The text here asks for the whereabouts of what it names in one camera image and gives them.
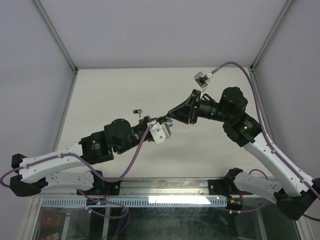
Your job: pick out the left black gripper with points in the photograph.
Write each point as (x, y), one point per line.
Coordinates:
(145, 121)

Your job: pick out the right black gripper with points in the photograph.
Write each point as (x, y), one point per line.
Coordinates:
(185, 111)

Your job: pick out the key with blue tag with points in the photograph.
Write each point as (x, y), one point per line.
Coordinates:
(169, 123)

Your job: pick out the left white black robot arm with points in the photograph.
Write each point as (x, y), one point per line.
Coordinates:
(72, 167)

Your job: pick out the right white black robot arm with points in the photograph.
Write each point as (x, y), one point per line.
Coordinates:
(292, 191)

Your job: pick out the small black headed key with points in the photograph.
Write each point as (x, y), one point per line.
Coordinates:
(138, 112)

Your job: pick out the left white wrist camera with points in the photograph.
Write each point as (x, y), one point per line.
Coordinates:
(159, 131)

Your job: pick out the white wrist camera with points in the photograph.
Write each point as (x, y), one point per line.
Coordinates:
(203, 80)
(159, 131)

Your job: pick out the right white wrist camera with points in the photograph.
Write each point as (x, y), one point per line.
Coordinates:
(203, 80)

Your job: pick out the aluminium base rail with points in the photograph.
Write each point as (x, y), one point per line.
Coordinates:
(165, 186)

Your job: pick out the white slotted cable duct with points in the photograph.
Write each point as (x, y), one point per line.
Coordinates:
(136, 202)

